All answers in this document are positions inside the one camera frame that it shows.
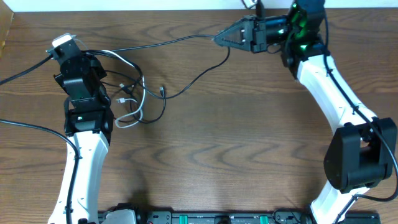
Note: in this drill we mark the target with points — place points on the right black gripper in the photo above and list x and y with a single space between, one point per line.
254 34

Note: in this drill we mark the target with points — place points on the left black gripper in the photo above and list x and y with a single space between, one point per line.
68 55

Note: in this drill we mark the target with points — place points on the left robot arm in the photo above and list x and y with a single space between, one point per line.
88 126

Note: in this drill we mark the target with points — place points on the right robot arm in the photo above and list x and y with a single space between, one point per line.
362 151

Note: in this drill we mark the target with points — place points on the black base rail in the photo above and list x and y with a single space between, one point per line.
128 213

